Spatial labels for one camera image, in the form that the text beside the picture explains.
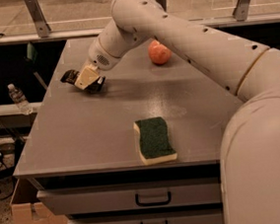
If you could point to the black rxbar chocolate bar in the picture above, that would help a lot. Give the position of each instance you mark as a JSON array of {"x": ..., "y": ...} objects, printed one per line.
[{"x": 70, "y": 77}]

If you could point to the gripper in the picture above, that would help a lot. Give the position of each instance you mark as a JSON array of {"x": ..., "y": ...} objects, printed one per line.
[{"x": 97, "y": 59}]

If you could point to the brown cardboard box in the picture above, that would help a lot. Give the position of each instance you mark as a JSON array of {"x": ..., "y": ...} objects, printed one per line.
[{"x": 27, "y": 209}]

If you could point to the black upper drawer handle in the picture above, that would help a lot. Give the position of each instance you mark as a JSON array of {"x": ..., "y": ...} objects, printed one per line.
[{"x": 152, "y": 201}]

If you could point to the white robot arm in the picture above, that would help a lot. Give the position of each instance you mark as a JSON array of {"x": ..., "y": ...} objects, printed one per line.
[{"x": 250, "y": 152}]

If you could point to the green and yellow sponge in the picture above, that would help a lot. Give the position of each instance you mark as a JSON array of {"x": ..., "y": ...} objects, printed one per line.
[{"x": 154, "y": 141}]

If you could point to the green handled tool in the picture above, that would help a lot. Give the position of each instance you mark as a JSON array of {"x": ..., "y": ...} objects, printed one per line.
[{"x": 31, "y": 58}]

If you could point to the clear plastic water bottle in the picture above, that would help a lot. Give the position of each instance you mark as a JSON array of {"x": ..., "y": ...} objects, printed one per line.
[{"x": 20, "y": 100}]

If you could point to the grey lower drawer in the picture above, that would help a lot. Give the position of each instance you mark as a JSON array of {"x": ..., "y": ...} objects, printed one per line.
[{"x": 178, "y": 217}]

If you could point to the red apple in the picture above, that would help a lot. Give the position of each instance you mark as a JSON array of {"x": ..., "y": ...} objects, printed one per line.
[{"x": 158, "y": 53}]

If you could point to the left metal bracket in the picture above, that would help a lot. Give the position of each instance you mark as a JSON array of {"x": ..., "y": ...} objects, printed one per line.
[{"x": 41, "y": 25}]

